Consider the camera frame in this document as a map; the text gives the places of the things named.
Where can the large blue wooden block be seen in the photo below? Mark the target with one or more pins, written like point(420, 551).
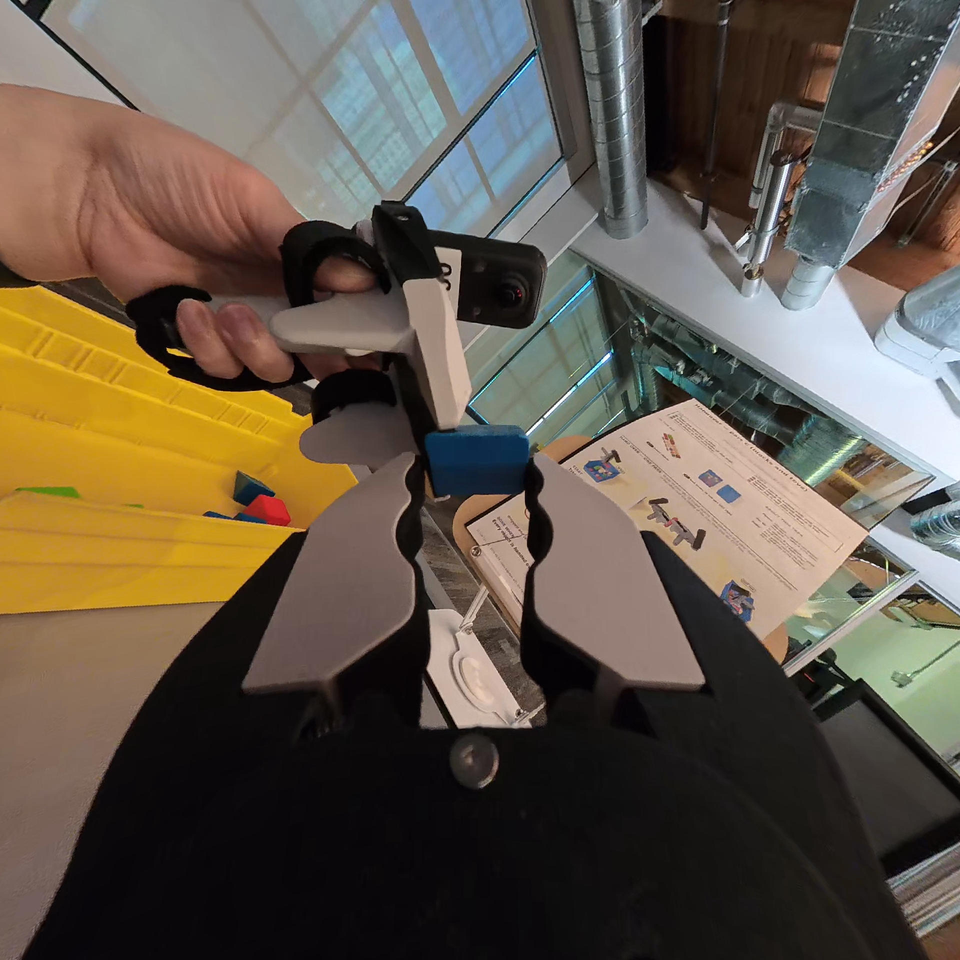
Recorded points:
point(251, 487)

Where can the yellow plastic bin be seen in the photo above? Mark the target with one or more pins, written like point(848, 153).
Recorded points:
point(112, 420)

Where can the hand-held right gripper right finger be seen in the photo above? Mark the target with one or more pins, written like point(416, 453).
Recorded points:
point(607, 600)

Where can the large blind-covered window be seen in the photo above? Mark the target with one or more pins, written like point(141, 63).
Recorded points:
point(300, 75)

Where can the silver vertical round duct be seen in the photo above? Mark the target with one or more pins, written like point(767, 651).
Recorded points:
point(615, 112)

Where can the rectangular metal duct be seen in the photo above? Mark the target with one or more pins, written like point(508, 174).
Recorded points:
point(862, 150)

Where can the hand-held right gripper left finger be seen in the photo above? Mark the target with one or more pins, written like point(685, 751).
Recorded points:
point(337, 600)

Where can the printed instruction sheet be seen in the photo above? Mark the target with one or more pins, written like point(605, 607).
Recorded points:
point(675, 487)

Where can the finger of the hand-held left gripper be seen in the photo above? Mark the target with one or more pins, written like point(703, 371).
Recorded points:
point(352, 442)
point(439, 345)

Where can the red wooden block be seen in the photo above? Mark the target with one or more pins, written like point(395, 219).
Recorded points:
point(268, 511)

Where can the instruction sheet on stand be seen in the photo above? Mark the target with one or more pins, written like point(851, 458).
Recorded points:
point(562, 448)

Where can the person's left hand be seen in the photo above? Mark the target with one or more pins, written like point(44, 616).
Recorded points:
point(150, 202)

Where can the silver duct cluster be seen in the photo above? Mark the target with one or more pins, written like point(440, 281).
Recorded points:
point(922, 330)

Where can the dark blue wedge block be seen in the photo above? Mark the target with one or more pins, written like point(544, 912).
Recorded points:
point(476, 457)

